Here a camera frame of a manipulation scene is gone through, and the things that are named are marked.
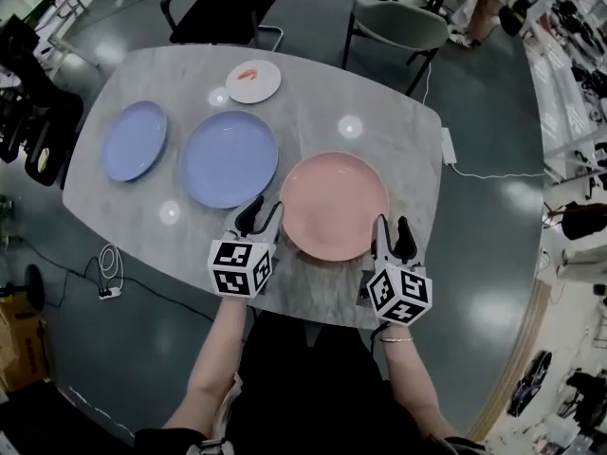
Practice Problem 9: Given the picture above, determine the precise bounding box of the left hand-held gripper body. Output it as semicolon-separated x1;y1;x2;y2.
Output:
207;227;279;300

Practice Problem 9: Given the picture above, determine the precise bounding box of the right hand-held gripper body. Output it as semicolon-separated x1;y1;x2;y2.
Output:
358;247;434;327

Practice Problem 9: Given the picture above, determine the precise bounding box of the large blue plate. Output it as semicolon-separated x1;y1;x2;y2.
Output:
179;110;280;209

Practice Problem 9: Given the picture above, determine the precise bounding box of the pink plate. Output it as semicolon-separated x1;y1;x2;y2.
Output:
279;151;391;262

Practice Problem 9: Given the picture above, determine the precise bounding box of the white plate with red print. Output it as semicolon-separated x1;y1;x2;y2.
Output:
225;59;283;105

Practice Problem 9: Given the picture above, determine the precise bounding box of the small blue plate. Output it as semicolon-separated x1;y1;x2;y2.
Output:
101;100;169;183

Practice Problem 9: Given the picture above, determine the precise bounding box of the person's left forearm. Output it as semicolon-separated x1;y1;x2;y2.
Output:
162;295;253;431

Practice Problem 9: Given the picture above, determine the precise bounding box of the person's right forearm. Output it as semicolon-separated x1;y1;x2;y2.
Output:
380;320;457;440

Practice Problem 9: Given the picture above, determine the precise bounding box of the white power adapter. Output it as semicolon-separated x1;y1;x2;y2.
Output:
440;127;457;166

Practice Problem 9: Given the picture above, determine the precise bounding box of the person's black clothing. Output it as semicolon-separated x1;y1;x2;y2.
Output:
134;309;480;455

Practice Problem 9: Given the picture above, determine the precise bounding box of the black round stool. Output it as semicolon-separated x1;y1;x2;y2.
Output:
0;263;46;312

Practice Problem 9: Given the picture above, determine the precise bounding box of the grey shell chair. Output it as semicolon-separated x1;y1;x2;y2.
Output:
341;0;451;97

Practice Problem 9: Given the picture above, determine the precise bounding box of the cardboard box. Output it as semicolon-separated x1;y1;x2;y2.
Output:
0;296;51;393

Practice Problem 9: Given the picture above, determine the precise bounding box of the black floor cable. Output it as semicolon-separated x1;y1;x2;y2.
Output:
9;234;215;324

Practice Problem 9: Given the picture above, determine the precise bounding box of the white adapter cable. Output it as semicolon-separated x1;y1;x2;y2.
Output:
449;161;545;180

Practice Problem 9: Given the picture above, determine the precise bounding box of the coiled white cable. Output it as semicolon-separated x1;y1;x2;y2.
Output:
98;243;125;293

